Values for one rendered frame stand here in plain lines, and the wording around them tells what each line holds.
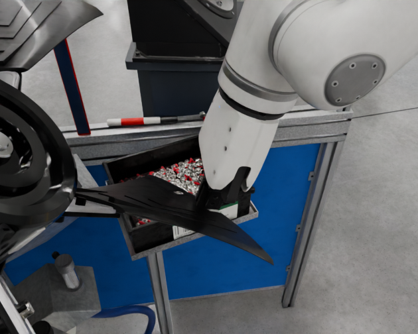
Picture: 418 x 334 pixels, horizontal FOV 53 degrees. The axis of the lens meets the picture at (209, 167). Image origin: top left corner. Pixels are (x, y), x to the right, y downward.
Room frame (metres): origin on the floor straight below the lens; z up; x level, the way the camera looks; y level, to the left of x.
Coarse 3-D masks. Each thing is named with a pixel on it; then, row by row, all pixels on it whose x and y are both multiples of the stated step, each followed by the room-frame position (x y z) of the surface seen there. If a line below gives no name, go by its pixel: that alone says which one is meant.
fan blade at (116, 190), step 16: (144, 176) 0.42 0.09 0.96; (80, 192) 0.27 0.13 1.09; (96, 192) 0.29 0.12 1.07; (112, 192) 0.31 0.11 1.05; (128, 192) 0.32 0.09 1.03; (144, 192) 0.34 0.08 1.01; (160, 192) 0.36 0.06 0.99; (128, 208) 0.24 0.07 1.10; (144, 208) 0.26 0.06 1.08; (160, 208) 0.27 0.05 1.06; (176, 208) 0.29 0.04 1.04; (192, 208) 0.32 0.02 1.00; (176, 224) 0.24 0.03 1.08; (192, 224) 0.26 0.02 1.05; (208, 224) 0.28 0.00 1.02; (224, 224) 0.31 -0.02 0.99; (224, 240) 0.26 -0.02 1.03; (240, 240) 0.28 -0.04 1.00
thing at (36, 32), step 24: (0, 0) 0.45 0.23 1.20; (24, 0) 0.47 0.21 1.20; (48, 0) 0.49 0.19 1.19; (72, 0) 0.52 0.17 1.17; (0, 24) 0.39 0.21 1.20; (24, 24) 0.41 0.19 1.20; (48, 24) 0.42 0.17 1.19; (72, 24) 0.44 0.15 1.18; (0, 48) 0.35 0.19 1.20; (24, 48) 0.36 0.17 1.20; (48, 48) 0.37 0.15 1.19
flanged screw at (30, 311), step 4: (24, 300) 0.14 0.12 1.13; (28, 300) 0.14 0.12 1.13; (16, 304) 0.13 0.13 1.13; (20, 304) 0.13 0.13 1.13; (24, 304) 0.13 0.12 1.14; (28, 304) 0.13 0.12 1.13; (16, 308) 0.13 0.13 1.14; (28, 308) 0.13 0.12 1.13; (32, 308) 0.13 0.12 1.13; (24, 312) 0.13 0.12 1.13; (28, 312) 0.13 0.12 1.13; (32, 312) 0.13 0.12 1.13; (24, 316) 0.13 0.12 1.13; (28, 316) 0.13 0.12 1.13; (24, 320) 0.12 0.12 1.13
